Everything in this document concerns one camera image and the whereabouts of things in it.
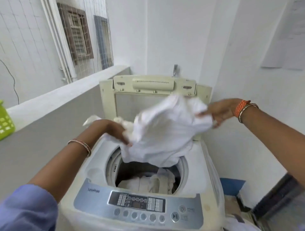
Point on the person's left hand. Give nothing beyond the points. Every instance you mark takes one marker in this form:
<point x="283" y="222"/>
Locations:
<point x="107" y="127"/>

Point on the person's right hand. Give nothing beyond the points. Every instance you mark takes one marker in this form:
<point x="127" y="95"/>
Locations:
<point x="224" y="109"/>

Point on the washing machine lid with window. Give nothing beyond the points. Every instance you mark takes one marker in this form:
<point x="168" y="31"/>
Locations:
<point x="107" y="100"/>

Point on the white garment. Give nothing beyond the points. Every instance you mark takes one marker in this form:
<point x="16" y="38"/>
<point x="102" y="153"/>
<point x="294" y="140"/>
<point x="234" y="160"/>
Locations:
<point x="164" y="128"/>

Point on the cream and blue washing machine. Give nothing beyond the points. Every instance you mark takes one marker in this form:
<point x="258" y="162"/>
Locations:
<point x="202" y="171"/>

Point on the white shirt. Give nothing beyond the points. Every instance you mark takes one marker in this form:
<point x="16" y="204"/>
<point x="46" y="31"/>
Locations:
<point x="155" y="182"/>

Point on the white round laundry basket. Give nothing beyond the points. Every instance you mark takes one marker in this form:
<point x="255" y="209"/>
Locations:
<point x="238" y="223"/>

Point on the person's left forearm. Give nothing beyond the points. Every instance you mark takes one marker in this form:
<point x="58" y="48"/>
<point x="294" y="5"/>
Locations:
<point x="62" y="166"/>

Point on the person's right forearm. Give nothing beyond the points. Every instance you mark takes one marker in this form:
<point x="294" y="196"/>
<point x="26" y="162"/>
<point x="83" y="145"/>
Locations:
<point x="278" y="140"/>

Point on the thin beaded bangle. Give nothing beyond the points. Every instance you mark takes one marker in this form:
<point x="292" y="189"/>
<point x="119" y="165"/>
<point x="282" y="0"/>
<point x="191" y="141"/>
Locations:
<point x="83" y="145"/>
<point x="247" y="108"/>

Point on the window with metal grille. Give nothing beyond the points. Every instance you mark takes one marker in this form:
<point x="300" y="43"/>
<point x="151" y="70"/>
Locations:
<point x="78" y="38"/>

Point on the green plastic basket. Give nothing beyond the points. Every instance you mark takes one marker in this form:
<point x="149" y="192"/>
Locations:
<point x="6" y="123"/>

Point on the black framed glass door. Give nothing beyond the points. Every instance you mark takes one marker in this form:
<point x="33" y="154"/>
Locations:
<point x="281" y="202"/>

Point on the lavender blue tunic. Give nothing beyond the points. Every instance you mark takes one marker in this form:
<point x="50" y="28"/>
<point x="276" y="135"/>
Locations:
<point x="26" y="209"/>

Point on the metal wall tap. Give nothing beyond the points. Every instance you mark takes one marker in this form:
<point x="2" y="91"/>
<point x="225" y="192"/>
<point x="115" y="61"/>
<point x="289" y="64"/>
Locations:
<point x="175" y="70"/>

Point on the white paper wall notice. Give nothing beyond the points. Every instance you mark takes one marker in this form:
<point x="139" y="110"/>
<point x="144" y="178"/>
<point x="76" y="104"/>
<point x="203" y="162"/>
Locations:
<point x="286" y="42"/>

